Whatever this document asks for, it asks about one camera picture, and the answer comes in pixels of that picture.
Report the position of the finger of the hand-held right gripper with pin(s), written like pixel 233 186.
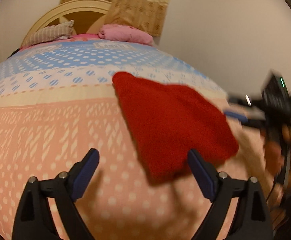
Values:
pixel 245 101
pixel 235 115

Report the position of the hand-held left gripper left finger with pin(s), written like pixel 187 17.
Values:
pixel 85 172

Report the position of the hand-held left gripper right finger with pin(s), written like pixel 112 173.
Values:
pixel 203 175

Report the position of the red fleece garment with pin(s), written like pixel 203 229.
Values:
pixel 170 122

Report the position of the person's right hand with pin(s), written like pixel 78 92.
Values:
pixel 273 155

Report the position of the pink and blue dotted bedspread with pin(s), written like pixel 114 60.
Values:
pixel 48 130

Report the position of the pink floral sheet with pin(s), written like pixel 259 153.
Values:
pixel 83 37

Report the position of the folded pink quilt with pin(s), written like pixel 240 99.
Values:
pixel 125 33

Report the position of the dark cloth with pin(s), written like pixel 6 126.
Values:
pixel 15 52

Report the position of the striped grey pillow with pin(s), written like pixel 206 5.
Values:
pixel 48 33

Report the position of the beige patterned curtain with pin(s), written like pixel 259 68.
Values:
pixel 135 5

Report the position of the cream wooden headboard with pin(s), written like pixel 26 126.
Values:
pixel 60 11

